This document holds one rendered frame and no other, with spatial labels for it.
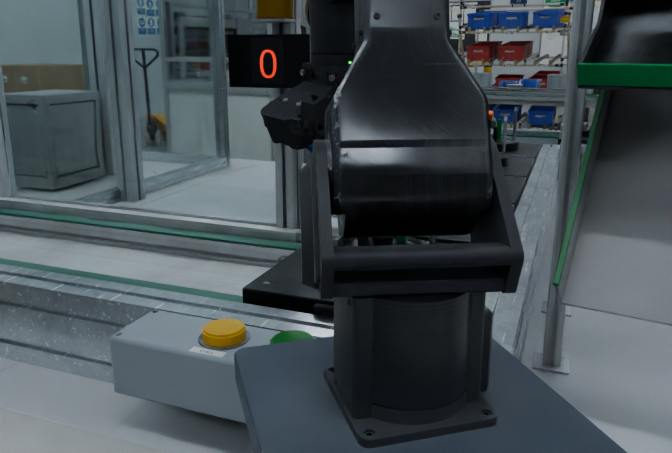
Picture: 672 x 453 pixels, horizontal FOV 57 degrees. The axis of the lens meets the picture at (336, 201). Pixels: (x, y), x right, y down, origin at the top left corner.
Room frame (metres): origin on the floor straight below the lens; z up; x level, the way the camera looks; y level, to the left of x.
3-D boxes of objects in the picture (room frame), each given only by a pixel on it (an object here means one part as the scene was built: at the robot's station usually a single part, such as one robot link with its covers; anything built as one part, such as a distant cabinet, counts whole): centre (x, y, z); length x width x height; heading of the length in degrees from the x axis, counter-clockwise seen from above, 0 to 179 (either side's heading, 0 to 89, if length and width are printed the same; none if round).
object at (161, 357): (0.53, 0.10, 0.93); 0.21 x 0.07 x 0.06; 69
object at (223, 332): (0.53, 0.10, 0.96); 0.04 x 0.04 x 0.02
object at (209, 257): (0.83, 0.22, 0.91); 0.84 x 0.28 x 0.10; 69
